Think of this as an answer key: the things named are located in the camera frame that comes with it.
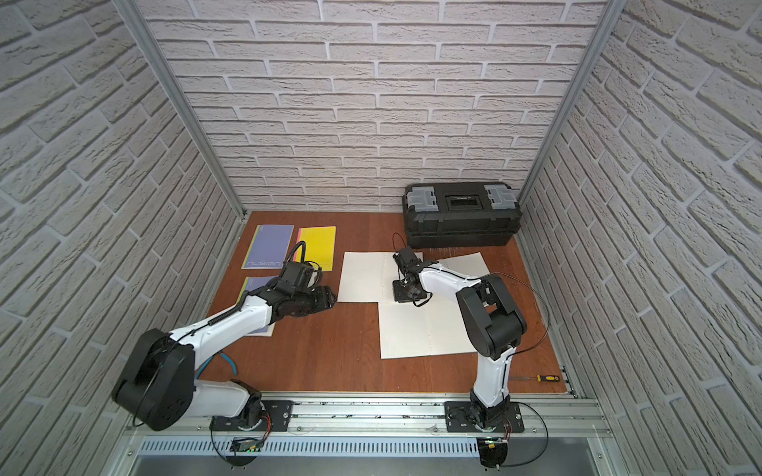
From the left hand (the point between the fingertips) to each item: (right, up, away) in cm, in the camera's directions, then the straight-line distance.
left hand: (334, 296), depth 88 cm
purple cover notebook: (-29, +14, +21) cm, 39 cm away
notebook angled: (+9, +4, +15) cm, 18 cm away
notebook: (-30, +2, +11) cm, 32 cm away
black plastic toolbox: (+41, +26, +10) cm, 49 cm away
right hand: (+22, -1, +9) cm, 24 cm away
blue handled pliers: (-14, -4, -38) cm, 41 cm away
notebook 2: (+31, -10, +2) cm, 33 cm away
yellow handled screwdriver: (+58, -21, -8) cm, 63 cm away
